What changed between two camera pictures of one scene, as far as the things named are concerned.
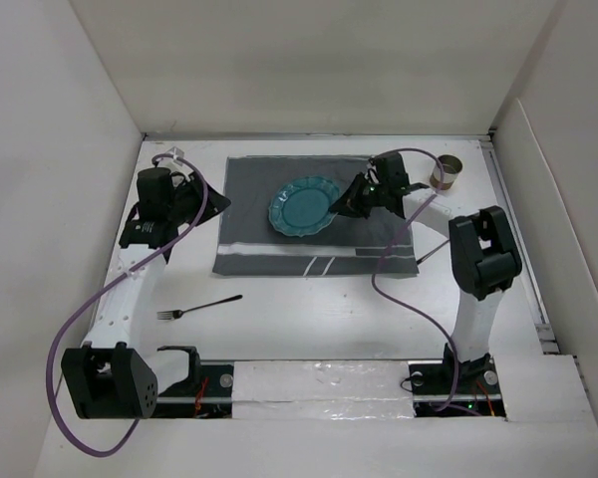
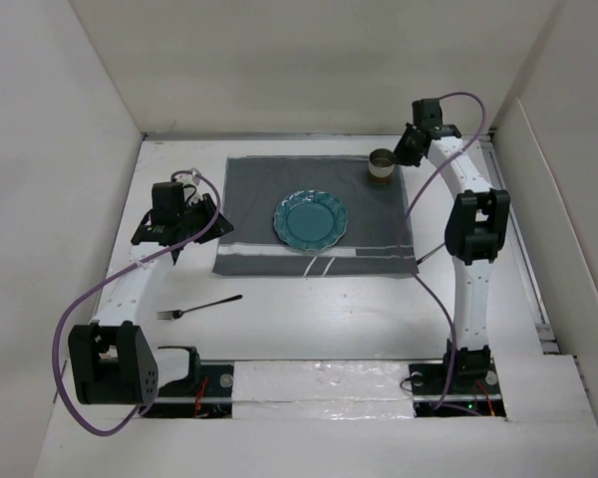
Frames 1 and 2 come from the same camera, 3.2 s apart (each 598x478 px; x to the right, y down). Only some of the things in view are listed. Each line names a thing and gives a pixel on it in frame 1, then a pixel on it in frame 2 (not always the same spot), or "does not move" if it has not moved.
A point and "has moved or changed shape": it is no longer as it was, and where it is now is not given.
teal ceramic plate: (300, 206) has moved or changed shape
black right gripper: (350, 202) -> (402, 155)
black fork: (175, 314) does not move
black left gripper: (191, 183) -> (205, 206)
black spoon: (434, 250) does not move
